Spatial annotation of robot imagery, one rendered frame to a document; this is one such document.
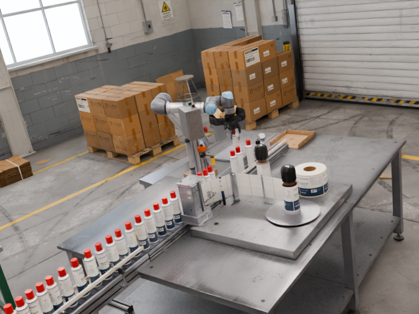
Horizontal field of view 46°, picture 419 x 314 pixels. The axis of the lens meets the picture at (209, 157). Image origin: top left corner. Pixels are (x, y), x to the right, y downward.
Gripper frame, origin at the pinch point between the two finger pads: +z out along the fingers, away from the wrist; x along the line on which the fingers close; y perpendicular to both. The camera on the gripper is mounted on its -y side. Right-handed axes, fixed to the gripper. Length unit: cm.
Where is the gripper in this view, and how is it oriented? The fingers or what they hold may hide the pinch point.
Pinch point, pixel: (235, 137)
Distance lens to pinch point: 362.3
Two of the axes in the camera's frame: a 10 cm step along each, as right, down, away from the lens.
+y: -5.8, 3.8, -7.2
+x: 8.0, 0.9, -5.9
